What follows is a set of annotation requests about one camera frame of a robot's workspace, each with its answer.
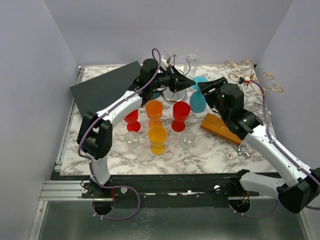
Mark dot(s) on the red wine glass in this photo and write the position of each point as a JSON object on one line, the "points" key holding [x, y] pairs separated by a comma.
{"points": [[181, 111], [132, 121]]}

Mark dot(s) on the gold wire glass rack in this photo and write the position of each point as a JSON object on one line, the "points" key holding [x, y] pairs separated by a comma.
{"points": [[225, 130]]}

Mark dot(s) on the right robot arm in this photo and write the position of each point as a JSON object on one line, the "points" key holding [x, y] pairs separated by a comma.
{"points": [[298, 184]]}

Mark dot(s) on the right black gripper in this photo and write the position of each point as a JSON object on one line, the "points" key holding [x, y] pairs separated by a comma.
{"points": [[206, 86]]}

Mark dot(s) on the clear ribbed wine glass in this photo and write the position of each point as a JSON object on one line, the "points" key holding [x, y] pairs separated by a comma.
{"points": [[186, 141]]}

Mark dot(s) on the aluminium frame rail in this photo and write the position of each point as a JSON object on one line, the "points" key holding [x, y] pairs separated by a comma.
{"points": [[66, 190]]}

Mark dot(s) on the orange wine glass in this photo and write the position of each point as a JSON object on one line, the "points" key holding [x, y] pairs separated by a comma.
{"points": [[154, 111]]}

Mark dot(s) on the chrome faucet tap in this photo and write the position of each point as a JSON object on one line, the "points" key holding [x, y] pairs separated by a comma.
{"points": [[241, 152]]}

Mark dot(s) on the yellow wine glass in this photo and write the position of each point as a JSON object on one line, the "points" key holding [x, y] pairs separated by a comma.
{"points": [[157, 137]]}

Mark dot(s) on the black mounting rail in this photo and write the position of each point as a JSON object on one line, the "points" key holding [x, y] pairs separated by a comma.
{"points": [[166, 191]]}

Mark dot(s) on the black network switch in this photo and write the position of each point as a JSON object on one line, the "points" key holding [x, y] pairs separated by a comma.
{"points": [[96, 94]]}

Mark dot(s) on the blue wine glass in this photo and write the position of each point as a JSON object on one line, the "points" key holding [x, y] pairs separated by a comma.
{"points": [[197, 101]]}

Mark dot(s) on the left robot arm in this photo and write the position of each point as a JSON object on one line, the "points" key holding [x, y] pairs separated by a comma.
{"points": [[96, 131]]}

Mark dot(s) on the silver wire glass rack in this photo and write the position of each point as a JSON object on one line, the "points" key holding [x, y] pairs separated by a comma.
{"points": [[178, 96]]}

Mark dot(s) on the clear glass on silver rack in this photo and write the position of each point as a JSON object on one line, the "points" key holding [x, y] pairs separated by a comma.
{"points": [[192, 63]]}

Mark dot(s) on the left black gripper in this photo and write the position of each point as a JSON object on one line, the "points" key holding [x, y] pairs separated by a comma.
{"points": [[178, 81]]}

